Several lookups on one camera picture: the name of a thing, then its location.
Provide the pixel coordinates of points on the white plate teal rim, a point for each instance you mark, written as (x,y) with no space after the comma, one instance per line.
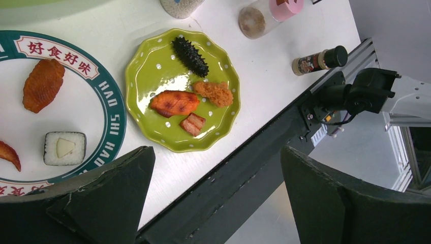
(88,103)

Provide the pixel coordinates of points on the pink lid spice jar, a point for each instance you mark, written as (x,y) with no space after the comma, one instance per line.
(260,17)

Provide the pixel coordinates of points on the orange shrimp piece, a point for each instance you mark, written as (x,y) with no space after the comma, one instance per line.
(9,154)

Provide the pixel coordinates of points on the fried chicken nugget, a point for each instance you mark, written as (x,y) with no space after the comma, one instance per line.
(217,93)

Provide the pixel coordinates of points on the white grain shaker jar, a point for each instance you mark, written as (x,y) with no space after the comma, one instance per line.
(180,9)

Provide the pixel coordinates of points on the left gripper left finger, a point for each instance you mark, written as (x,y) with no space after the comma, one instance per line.
(103,205)

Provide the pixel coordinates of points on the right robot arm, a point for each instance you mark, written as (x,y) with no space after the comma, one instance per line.
(377,90)

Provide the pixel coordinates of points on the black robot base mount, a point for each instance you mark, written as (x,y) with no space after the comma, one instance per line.
(221,201)

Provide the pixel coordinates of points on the pork belly piece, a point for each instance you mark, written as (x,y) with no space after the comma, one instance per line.
(193,124)

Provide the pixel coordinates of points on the black sea cucumber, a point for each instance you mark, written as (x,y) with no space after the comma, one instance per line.
(189,55)

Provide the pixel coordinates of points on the brown chicken wing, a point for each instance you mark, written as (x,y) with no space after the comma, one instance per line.
(42,84)

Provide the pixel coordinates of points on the lime green plastic basin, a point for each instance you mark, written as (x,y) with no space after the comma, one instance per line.
(39,6)

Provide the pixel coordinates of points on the small black cap spice bottle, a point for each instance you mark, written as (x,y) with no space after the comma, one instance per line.
(324,60)

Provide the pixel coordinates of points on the orange grilled fish piece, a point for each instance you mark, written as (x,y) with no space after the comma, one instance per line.
(173,102)

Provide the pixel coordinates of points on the green dotted plate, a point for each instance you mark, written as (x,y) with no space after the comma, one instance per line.
(155,69)

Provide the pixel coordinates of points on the sushi rice roll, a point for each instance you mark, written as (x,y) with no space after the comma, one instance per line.
(64,148)

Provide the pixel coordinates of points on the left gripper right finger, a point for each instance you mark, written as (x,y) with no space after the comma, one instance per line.
(330,206)

